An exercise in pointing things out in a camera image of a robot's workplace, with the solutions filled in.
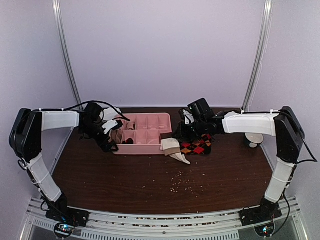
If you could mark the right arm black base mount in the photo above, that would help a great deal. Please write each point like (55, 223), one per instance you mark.
(266, 211)

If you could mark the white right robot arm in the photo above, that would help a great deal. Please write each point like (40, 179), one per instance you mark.
(289, 136)

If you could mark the pink divided organizer tray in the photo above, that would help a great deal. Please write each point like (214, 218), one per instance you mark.
(146, 130)

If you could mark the left aluminium frame post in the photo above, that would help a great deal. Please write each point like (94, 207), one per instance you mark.
(65, 53)

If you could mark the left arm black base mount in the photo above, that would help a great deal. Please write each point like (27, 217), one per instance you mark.
(60, 212)

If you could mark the white scalloped ceramic bowl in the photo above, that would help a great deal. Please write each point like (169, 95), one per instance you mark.
(109, 114)

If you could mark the white dark blue cup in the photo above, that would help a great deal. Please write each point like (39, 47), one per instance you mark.
(253, 140)

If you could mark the black red argyle sock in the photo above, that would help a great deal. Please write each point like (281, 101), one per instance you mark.
(202, 146)

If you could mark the black sock in tray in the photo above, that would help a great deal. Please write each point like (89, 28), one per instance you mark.
(128, 141)

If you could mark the beige brown striped sock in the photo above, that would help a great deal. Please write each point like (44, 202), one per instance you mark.
(171, 148)

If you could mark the front aluminium rail base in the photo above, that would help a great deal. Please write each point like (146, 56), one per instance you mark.
(219, 225)

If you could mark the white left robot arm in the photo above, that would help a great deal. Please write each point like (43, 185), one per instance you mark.
(30, 133)

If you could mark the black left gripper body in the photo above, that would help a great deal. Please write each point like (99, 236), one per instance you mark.
(91, 131)

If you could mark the right aluminium frame post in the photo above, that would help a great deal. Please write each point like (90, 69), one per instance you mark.
(260, 51)

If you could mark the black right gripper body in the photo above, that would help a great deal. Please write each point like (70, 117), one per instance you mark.
(191, 133)

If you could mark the aluminium frame post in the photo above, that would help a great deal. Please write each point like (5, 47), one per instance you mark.
(65, 53)
(260, 51)

